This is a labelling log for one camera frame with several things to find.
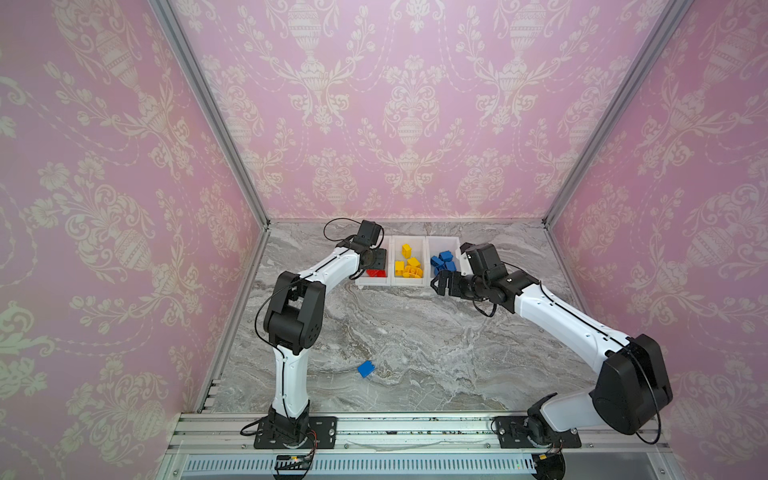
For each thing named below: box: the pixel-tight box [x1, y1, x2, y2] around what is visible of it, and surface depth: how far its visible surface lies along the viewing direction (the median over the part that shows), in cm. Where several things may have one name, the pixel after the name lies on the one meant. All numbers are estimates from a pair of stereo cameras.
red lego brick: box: [366, 269, 387, 277], surface depth 104 cm
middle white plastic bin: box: [390, 235, 427, 287], surface depth 105 cm
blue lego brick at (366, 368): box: [357, 360, 375, 378], surface depth 87 cm
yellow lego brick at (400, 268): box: [395, 260, 405, 276], surface depth 105 cm
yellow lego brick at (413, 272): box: [402, 266, 423, 279], surface depth 104 cm
